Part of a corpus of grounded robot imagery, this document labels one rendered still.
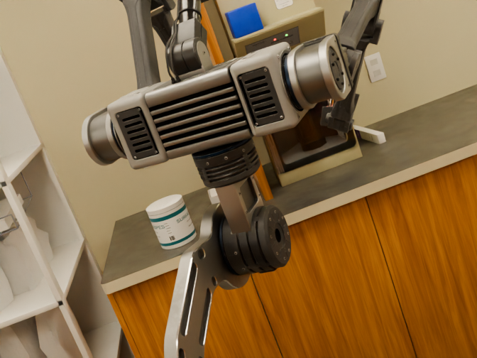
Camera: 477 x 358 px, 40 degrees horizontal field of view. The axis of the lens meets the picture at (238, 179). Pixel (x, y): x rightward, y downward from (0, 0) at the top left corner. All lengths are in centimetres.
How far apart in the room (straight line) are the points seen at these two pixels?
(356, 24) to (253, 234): 58
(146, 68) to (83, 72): 108
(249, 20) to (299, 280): 89
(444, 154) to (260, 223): 99
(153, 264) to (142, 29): 79
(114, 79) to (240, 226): 147
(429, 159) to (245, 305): 78
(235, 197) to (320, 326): 105
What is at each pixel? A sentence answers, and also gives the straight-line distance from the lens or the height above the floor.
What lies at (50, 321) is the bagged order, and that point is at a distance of 256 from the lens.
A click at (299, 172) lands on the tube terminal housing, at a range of 243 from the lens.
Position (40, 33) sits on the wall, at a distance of 279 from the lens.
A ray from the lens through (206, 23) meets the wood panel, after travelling 223.
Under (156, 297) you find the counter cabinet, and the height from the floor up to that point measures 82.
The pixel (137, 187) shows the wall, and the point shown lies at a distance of 283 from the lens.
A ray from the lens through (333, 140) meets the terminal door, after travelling 242.
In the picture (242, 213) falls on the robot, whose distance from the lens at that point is 139.
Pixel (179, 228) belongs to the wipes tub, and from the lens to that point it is 220.
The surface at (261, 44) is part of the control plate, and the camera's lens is 226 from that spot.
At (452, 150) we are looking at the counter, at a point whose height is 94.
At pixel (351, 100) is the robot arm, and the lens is 201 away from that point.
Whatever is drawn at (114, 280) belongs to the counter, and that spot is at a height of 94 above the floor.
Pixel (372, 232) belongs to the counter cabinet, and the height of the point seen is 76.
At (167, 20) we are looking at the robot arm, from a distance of 189.
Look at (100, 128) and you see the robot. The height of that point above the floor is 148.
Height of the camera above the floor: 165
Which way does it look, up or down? 15 degrees down
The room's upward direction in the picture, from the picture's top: 20 degrees counter-clockwise
